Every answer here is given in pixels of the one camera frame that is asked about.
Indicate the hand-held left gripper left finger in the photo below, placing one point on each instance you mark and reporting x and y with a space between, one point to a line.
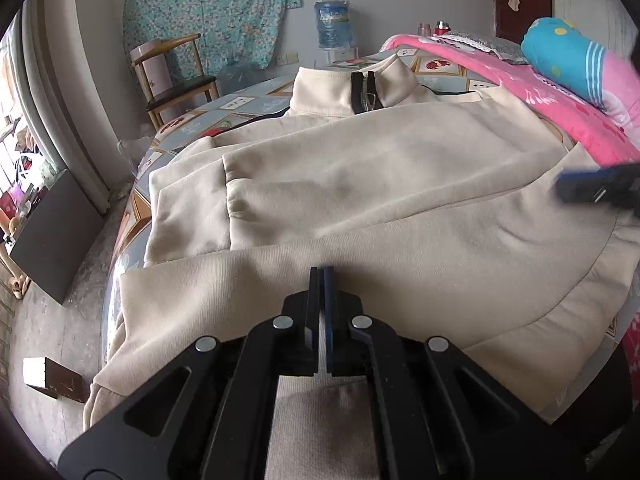
300 327

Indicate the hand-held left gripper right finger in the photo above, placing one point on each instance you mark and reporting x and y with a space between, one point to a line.
328 320

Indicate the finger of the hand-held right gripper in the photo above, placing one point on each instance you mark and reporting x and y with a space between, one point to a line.
580 185

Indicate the cream zip jacket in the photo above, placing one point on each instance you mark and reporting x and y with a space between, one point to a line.
400 210

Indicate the pink floral blanket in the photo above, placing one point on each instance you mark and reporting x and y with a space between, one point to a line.
550 95

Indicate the blue and pink pillow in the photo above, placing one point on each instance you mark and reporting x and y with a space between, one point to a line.
565 55

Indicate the grey lace cloth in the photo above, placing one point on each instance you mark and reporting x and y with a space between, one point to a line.
480 44

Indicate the small red bottle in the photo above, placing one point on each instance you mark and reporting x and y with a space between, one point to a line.
442 29

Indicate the small pink jar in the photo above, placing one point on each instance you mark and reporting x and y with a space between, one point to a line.
425 30

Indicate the clear plastic bag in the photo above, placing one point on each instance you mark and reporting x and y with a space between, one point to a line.
135 147

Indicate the small wooden stool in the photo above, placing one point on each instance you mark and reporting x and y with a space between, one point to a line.
57 382

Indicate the dark grey cabinet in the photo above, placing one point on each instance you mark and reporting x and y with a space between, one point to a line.
55 240

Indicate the wooden chair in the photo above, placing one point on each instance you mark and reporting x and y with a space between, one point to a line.
182 90

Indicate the white water dispenser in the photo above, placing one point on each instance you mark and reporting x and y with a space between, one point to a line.
342 55

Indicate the beige slipper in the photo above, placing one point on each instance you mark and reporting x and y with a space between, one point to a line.
19 287

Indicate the blue water bottle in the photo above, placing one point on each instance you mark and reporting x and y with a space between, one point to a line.
332 22

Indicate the white plastic bag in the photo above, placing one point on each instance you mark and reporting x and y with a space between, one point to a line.
35 170

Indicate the grey curtain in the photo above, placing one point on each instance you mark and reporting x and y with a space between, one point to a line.
65 100

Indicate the white wall socket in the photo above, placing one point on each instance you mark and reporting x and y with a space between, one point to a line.
287 58

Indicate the teal floral wall cloth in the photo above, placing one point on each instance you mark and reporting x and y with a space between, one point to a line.
215 10

